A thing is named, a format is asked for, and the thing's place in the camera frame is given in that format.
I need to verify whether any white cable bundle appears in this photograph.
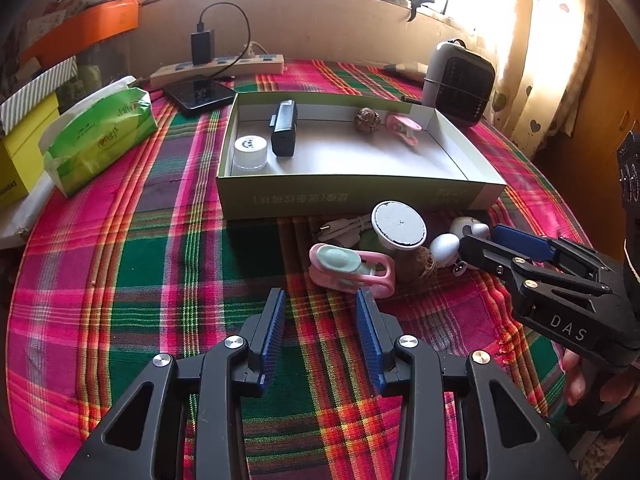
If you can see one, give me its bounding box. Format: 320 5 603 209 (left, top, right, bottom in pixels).
316 212 374 248

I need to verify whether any person's right hand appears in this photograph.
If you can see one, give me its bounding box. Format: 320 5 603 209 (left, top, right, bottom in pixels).
562 350 639 428

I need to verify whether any small pink clip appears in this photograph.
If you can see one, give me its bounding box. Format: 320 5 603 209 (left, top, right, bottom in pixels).
385 114 422 148

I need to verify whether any yellow box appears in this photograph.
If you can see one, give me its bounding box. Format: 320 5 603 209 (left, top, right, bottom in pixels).
0 92 60 209

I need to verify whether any black window latch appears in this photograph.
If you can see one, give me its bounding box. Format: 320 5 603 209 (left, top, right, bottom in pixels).
408 0 435 23

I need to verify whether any white power strip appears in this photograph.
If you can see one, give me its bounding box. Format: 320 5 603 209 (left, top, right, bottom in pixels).
150 54 285 89

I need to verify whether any walnut in box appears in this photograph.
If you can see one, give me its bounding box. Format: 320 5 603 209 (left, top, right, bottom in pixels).
354 107 382 136

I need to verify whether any striped box lid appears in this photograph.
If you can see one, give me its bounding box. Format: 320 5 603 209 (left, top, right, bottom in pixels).
0 55 78 136

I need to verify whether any small white jar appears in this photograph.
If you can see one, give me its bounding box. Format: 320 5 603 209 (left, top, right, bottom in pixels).
232 134 268 171

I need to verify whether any black smartphone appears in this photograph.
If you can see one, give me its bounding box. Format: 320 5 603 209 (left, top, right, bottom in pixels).
164 76 236 115

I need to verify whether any black charger with cable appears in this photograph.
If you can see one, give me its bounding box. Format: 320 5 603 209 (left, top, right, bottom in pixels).
191 1 252 78

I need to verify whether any heart pattern curtain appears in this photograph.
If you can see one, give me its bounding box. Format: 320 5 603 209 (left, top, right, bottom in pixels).
488 0 599 158

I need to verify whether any green tissue pack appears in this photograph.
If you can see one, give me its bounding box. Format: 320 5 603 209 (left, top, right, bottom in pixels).
38 76 157 198

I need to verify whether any orange tray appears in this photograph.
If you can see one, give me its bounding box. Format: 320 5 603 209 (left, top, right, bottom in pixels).
20 0 139 70

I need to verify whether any black rectangular device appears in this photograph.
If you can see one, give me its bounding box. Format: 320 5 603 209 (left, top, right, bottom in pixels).
270 100 297 158

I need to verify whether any pink teal carabiner clip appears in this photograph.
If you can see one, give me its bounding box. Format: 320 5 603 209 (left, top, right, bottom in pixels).
308 243 395 299

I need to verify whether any white mushroom toy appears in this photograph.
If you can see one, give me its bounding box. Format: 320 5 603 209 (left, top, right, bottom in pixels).
428 233 468 276

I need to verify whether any green white cardboard box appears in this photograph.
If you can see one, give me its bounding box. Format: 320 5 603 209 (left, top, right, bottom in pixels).
216 92 506 220

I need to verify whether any grey desk fan heater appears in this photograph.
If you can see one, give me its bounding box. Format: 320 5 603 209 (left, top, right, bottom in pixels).
421 39 496 127

